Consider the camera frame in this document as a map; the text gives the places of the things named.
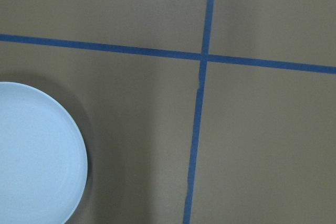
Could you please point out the blue plate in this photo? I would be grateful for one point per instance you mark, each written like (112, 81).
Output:
(43, 157)

